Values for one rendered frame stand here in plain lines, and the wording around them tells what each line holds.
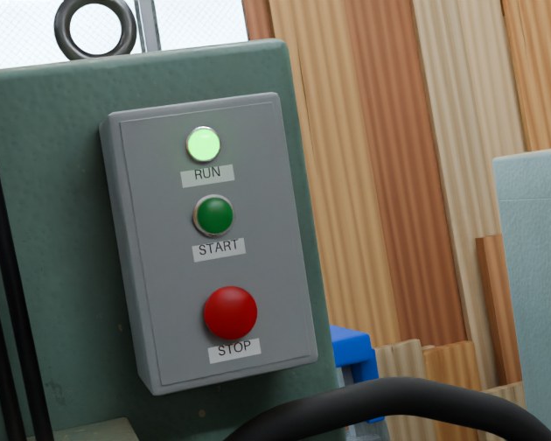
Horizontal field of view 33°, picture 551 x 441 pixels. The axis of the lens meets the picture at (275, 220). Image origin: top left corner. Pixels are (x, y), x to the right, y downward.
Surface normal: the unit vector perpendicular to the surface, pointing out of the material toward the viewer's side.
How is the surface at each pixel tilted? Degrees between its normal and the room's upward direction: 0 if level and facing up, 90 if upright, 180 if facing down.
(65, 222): 90
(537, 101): 87
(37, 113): 90
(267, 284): 90
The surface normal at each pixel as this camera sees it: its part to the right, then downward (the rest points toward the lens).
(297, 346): 0.26, 0.01
